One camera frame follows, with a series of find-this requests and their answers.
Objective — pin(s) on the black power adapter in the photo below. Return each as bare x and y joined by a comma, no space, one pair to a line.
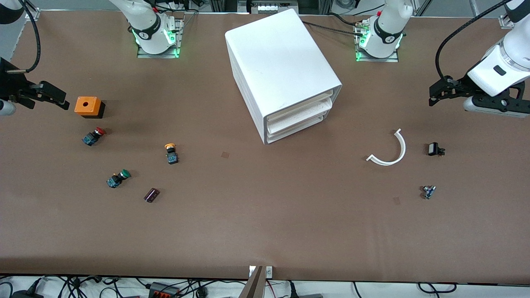
27,294

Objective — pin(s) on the green push button switch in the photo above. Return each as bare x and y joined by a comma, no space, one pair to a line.
116,180

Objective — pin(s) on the metal table corner bracket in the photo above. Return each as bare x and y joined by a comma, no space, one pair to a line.
33,15
506,21

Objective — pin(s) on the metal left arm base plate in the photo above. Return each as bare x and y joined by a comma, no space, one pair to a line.
377,60

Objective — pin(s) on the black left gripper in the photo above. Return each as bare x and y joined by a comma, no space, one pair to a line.
461,84

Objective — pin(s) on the purple cylindrical capacitor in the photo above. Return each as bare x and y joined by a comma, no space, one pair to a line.
151,195

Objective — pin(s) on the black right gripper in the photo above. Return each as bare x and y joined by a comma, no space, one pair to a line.
10,82

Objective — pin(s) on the wooden post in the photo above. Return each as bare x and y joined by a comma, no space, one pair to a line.
253,285

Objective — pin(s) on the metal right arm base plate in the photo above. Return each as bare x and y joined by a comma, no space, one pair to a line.
159,55

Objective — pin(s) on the small blue potentiometer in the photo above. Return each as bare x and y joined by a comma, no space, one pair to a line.
428,192

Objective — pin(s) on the aluminium frame structure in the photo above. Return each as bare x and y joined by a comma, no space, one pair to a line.
269,6

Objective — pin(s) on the yellow push button switch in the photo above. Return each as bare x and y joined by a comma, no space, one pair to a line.
171,157

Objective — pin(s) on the orange button enclosure box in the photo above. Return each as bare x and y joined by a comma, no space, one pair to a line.
87,105

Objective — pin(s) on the white curved plastic strip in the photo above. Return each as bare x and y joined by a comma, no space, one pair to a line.
403,149

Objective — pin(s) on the red push button switch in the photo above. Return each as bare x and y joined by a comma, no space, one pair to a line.
92,138

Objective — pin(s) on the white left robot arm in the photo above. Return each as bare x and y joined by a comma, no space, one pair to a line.
389,25

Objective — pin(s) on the small black switch module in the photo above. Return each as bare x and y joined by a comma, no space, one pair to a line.
434,149

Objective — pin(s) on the white drawer cabinet shell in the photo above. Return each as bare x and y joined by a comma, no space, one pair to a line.
277,54

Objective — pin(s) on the white plastic drawer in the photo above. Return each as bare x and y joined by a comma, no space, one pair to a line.
300,120
302,108
298,129

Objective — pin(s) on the white table edge bracket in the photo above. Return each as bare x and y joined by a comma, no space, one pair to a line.
269,271

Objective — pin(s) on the black power strip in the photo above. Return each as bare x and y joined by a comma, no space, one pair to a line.
163,289

